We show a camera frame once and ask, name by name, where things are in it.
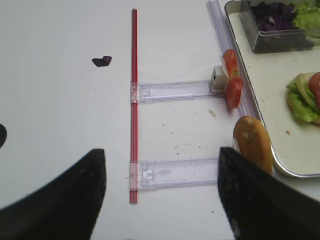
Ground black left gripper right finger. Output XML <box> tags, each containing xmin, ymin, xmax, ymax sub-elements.
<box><xmin>217</xmin><ymin>147</ymin><xmax>320</xmax><ymax>240</ymax></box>

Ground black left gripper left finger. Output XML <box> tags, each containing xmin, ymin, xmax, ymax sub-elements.
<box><xmin>0</xmin><ymin>149</ymin><xmax>107</xmax><ymax>240</ymax></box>

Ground standing tomato slices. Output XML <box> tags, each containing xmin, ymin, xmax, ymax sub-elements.
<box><xmin>222</xmin><ymin>49</ymin><xmax>243</xmax><ymax>110</ymax></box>

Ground white tomato pusher block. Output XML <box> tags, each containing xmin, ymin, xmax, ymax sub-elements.
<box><xmin>209</xmin><ymin>66</ymin><xmax>229</xmax><ymax>92</ymax></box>

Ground tomato slice on sandwich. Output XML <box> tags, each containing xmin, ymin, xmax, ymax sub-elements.
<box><xmin>308</xmin><ymin>72</ymin><xmax>320</xmax><ymax>109</ymax></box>

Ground green lettuce in box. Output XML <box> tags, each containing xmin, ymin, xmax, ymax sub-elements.
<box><xmin>292</xmin><ymin>0</ymin><xmax>320</xmax><ymax>38</ymax></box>

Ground standing bun half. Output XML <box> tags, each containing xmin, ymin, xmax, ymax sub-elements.
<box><xmin>233</xmin><ymin>116</ymin><xmax>274</xmax><ymax>175</ymax></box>

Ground metal baking tray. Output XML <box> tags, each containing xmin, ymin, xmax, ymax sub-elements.
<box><xmin>224</xmin><ymin>0</ymin><xmax>320</xmax><ymax>178</ymax></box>

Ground lower left clear holder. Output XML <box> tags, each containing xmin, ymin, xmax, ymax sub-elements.
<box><xmin>129</xmin><ymin>158</ymin><xmax>219</xmax><ymax>191</ymax></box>

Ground clear holder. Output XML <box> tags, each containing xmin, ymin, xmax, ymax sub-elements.
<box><xmin>130</xmin><ymin>80</ymin><xmax>224</xmax><ymax>103</ymax></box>
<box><xmin>129</xmin><ymin>158</ymin><xmax>219</xmax><ymax>191</ymax></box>

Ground sandwich stack base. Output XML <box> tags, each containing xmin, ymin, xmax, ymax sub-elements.
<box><xmin>286</xmin><ymin>72</ymin><xmax>320</xmax><ymax>125</ymax></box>

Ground upper left clear holder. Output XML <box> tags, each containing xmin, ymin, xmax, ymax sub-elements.
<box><xmin>130</xmin><ymin>80</ymin><xmax>224</xmax><ymax>103</ymax></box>

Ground purple cabbage scrap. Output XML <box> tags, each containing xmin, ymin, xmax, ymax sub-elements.
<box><xmin>92</xmin><ymin>56</ymin><xmax>112</xmax><ymax>68</ymax></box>

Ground clear plastic salad box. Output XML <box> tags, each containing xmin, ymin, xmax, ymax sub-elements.
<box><xmin>239</xmin><ymin>0</ymin><xmax>320</xmax><ymax>53</ymax></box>

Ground purple cabbage leaves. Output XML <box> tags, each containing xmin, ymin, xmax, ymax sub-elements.
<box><xmin>247</xmin><ymin>1</ymin><xmax>299</xmax><ymax>33</ymax></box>

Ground left clear long rail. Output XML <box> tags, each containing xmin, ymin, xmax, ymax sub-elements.
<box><xmin>206</xmin><ymin>0</ymin><xmax>257</xmax><ymax>117</ymax></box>

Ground left red rail strip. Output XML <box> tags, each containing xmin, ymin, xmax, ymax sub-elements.
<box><xmin>129</xmin><ymin>8</ymin><xmax>139</xmax><ymax>204</ymax></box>

